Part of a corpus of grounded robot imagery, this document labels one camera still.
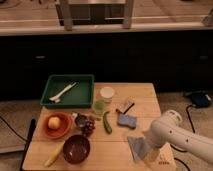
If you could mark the green plastic tray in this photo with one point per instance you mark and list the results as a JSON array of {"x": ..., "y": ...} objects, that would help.
[{"x": 68, "y": 91}]

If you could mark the white stool frame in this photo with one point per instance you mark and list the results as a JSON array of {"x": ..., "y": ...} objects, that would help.
[{"x": 94, "y": 12}]

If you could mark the brown scrub brush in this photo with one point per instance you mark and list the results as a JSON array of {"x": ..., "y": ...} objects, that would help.
[{"x": 125, "y": 107}]

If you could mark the small metal cup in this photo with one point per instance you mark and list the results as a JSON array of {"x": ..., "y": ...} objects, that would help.
[{"x": 80, "y": 120}]

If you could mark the blue sponge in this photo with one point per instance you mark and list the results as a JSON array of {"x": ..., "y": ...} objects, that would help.
[{"x": 127, "y": 120}]

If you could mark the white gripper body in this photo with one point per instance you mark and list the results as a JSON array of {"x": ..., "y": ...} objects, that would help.
[{"x": 151, "y": 154}]

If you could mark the orange bowl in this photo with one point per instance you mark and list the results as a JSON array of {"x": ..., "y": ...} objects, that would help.
[{"x": 65, "y": 125}]

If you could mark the dark red bowl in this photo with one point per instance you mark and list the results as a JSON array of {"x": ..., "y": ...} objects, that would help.
[{"x": 76, "y": 149}]

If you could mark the green plastic cup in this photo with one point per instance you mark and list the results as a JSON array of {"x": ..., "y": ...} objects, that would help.
[{"x": 99, "y": 107}]

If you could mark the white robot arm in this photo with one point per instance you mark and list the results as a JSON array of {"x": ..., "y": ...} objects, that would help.
[{"x": 166, "y": 128}]

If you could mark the blue-grey towel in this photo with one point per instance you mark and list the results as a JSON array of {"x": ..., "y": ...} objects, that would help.
[{"x": 139, "y": 147}]

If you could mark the white plastic utensil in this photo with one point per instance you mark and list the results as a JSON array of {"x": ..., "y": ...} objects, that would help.
[{"x": 56, "y": 98}]

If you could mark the bunch of dark grapes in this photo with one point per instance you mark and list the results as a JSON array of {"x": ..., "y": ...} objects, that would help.
[{"x": 88, "y": 129}]

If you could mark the yellow banana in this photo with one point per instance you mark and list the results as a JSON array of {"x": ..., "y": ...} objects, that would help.
[{"x": 54, "y": 155}]

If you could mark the black floor device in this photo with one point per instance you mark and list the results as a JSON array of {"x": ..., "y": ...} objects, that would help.
[{"x": 199, "y": 99}]

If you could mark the yellow lemon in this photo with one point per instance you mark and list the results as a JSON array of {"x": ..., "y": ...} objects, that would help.
[{"x": 54, "y": 123}]

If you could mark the green cucumber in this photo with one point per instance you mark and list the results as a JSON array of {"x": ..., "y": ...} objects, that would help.
[{"x": 106, "y": 124}]

